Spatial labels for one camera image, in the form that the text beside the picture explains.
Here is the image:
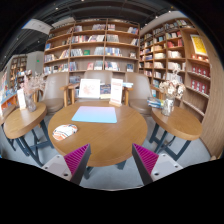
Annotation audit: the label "glass vase dried flowers left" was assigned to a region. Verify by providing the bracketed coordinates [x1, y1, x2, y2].
[20, 73, 46, 112]

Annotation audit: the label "wooden bookshelf right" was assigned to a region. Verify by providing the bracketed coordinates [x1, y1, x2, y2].
[139, 16, 224, 156]

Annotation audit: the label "white standing sign card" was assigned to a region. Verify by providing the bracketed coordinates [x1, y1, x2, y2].
[109, 78, 123, 107]

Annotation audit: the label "white picture display board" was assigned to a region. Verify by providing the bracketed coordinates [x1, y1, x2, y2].
[79, 79, 100, 99]

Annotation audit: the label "round wooden left table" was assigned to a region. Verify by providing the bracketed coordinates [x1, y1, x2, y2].
[3, 102, 53, 166]

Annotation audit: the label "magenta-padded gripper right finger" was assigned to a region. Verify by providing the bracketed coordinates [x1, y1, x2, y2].
[132, 143, 182, 185]

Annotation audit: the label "yellow poster on shelf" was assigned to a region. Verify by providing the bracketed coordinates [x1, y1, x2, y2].
[190, 34, 207, 56]

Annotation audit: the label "round wooden centre table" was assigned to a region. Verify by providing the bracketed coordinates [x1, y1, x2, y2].
[48, 101, 148, 167]

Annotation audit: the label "beige chair right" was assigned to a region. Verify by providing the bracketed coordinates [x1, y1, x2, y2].
[125, 72, 152, 116]

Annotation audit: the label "glass vase dried flowers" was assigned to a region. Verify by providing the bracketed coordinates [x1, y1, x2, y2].
[159, 69, 186, 116]
[20, 73, 46, 112]

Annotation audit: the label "glass vase dried flowers right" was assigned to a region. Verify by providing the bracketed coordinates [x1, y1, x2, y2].
[159, 69, 186, 116]

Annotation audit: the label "light blue mouse pad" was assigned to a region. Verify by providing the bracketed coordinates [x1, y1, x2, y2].
[72, 106, 117, 123]

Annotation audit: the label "round wooden table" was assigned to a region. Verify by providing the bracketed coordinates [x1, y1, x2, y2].
[149, 106, 202, 161]
[3, 102, 53, 166]
[48, 101, 148, 167]

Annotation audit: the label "large wooden bookshelf centre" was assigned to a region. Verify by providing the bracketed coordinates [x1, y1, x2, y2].
[43, 18, 140, 77]

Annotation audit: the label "small white sign left table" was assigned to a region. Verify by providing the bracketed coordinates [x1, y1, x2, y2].
[17, 89, 26, 110]

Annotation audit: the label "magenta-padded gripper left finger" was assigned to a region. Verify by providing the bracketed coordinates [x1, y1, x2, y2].
[42, 144, 91, 185]

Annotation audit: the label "beige chair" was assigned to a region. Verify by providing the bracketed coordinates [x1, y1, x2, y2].
[69, 70, 113, 103]
[125, 72, 152, 116]
[42, 72, 69, 114]

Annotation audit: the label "blue book on table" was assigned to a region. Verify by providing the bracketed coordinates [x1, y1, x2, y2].
[100, 84, 111, 99]

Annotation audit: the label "beige chair left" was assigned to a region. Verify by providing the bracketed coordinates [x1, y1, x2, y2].
[42, 72, 69, 114]

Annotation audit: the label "stack of books right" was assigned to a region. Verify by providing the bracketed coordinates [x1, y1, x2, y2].
[147, 97, 164, 108]

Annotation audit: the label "beige chair middle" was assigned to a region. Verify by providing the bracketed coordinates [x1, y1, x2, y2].
[69, 70, 113, 103]

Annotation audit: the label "round wooden right table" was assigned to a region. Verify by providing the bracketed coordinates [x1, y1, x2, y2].
[149, 106, 202, 161]

